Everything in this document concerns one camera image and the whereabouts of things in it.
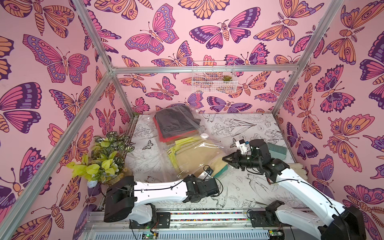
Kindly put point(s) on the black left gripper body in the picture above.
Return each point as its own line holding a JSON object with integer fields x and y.
{"x": 195, "y": 179}

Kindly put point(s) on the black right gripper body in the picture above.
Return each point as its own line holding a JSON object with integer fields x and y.
{"x": 238, "y": 160}

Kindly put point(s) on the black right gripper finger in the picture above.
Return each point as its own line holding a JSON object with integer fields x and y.
{"x": 235, "y": 165}
{"x": 232, "y": 158}

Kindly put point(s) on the green trousers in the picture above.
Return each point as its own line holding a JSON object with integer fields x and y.
{"x": 222, "y": 172}

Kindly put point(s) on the beige trousers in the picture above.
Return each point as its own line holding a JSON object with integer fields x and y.
{"x": 192, "y": 159}

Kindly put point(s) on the clear plastic vacuum bag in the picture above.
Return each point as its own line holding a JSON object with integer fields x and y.
{"x": 164, "y": 147}

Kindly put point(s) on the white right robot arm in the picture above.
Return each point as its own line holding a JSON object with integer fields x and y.
{"x": 330, "y": 219}

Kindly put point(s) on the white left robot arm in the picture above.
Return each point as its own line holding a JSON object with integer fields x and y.
{"x": 134, "y": 201}

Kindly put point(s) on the white vacuum bag valve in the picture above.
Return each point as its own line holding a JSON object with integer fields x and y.
{"x": 204, "y": 136}

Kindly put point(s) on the yellow folded garment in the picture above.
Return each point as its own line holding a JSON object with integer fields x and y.
{"x": 180, "y": 144}

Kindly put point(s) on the beige work glove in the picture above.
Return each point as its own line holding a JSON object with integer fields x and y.
{"x": 299, "y": 169}

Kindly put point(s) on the red folded garment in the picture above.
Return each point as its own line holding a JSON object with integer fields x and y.
{"x": 167, "y": 134}

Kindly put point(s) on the dark grey folded garment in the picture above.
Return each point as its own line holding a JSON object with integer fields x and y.
{"x": 179, "y": 115}

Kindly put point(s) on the small green succulent plant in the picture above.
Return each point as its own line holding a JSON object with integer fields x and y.
{"x": 227, "y": 78}

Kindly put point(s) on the green leafy potted plant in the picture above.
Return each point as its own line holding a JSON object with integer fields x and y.
{"x": 106, "y": 164}

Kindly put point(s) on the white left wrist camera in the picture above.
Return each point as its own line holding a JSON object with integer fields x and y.
{"x": 208, "y": 172}

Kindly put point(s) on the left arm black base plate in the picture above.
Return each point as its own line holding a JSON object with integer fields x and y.
{"x": 162, "y": 220}

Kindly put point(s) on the aluminium mounting rail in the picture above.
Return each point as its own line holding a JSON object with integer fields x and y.
{"x": 227, "y": 224}

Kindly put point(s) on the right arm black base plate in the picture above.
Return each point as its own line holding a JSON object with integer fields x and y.
{"x": 264, "y": 219}

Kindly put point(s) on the white wire wall basket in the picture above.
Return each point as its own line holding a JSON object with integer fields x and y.
{"x": 208, "y": 78}

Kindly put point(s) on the aluminium frame bars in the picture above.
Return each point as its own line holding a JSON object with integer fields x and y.
{"x": 18, "y": 68}

